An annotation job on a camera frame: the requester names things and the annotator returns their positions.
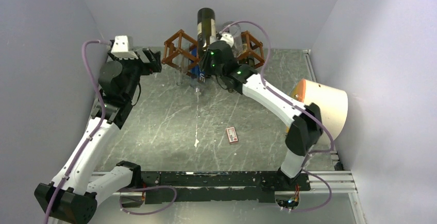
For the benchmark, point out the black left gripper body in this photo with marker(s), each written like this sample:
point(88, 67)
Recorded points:
point(145, 66)

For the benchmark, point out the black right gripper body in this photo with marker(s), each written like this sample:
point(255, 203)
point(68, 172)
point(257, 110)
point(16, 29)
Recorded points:
point(207, 66)

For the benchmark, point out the blue square glass bottle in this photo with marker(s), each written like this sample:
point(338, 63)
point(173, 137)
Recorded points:
point(197, 81)

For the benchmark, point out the dark green wine bottle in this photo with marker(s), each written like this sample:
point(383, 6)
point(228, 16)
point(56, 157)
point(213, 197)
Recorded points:
point(205, 29)

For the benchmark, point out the green bottle silver neck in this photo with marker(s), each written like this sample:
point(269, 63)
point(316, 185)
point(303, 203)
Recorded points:
point(253, 62)

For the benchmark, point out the clear bottle white cap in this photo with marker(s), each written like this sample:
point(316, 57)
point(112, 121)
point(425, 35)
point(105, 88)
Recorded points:
point(235, 31)

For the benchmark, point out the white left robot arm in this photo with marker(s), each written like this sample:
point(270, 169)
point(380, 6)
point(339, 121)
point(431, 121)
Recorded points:
point(72, 196)

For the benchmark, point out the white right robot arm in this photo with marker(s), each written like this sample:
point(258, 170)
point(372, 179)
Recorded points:
point(304, 121)

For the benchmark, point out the brown wooden wine rack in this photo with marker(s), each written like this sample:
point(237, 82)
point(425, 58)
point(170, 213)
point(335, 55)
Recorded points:
point(181, 43)

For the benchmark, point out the red white small box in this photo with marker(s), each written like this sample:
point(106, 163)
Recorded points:
point(232, 135)

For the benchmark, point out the white cone lampshade orange inside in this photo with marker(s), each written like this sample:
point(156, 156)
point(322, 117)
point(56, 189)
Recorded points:
point(332, 102)

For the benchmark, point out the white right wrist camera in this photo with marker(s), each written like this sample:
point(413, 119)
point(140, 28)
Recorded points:
point(226, 37)

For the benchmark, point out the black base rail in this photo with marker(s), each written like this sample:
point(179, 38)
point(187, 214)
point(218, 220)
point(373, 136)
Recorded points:
point(183, 186)

